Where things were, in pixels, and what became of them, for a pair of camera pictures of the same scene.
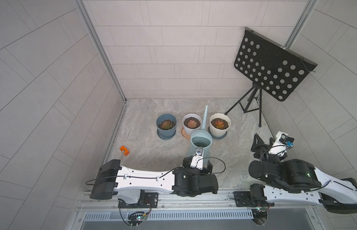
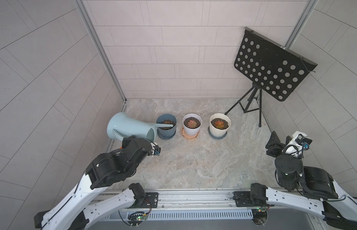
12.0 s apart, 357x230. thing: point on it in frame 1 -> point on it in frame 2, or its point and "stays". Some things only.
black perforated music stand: [273, 67] stays
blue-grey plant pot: [166, 125] stays
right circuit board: [260, 217] stays
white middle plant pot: [191, 123] stays
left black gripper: [187, 164] -> [128, 139]
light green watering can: [201, 139] -> [120, 125]
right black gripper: [260, 149] -> [272, 146]
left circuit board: [136, 218] stays
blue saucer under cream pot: [219, 137] stays
